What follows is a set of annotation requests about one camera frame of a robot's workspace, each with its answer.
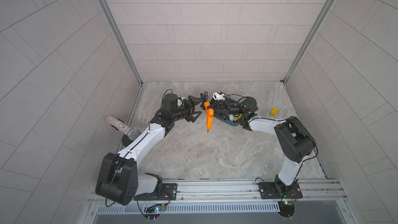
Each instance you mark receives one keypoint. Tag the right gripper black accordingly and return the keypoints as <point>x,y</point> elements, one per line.
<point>225,113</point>

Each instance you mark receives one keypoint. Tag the teal plastic storage box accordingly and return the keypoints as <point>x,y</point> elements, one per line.
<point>243,122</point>

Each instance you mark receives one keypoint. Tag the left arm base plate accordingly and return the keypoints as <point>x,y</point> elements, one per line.
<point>165,192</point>

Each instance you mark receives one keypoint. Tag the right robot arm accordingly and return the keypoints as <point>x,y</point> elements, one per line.
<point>296,142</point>

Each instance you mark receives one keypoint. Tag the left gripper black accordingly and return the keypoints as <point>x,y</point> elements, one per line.
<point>188,108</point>

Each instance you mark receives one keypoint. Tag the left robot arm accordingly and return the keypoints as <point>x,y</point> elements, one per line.
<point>118,178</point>

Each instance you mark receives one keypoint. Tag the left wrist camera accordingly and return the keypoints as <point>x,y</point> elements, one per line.
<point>171,102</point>

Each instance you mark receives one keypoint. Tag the orange hot glue gun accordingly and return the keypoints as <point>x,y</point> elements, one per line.
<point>209,116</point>

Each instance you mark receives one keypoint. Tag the small yellow block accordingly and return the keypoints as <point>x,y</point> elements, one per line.
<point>274,111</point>

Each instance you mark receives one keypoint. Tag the circuit board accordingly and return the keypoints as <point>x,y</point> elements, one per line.
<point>154,211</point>
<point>286,209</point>

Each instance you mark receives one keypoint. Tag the left circuit board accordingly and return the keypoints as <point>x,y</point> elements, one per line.
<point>154,211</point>

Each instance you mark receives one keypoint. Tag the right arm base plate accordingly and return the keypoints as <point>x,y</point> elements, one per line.
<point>278,191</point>

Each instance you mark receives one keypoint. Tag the yellow hot glue gun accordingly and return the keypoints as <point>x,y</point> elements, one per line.
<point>238,117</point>

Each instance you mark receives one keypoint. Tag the aluminium mounting rail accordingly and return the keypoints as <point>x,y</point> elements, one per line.
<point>248,190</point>

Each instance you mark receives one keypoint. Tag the right circuit board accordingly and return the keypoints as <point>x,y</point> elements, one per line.
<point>286,209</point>

